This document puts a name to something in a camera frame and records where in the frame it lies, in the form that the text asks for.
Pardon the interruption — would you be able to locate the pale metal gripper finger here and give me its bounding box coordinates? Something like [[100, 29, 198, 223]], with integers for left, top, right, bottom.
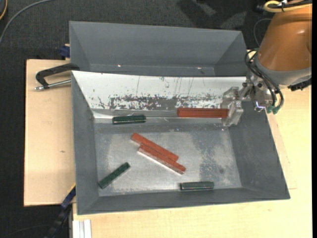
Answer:
[[222, 100, 245, 128], [222, 86, 240, 107]]

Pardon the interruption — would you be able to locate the red-brown flat block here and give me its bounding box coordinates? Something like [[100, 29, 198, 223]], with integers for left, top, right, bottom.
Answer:
[[130, 132, 179, 162], [176, 107, 230, 119], [137, 143, 187, 176]]

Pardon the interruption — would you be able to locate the dark green flat block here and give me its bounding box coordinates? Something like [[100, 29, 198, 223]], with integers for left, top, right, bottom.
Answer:
[[97, 162, 131, 190], [179, 180, 215, 191], [111, 115, 147, 125]]

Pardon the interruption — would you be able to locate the grey metal bin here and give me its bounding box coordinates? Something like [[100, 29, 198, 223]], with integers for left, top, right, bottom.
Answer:
[[68, 20, 291, 215]]

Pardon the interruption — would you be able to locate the pale wood board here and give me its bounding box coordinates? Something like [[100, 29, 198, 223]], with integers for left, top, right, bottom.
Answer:
[[23, 58, 77, 207]]

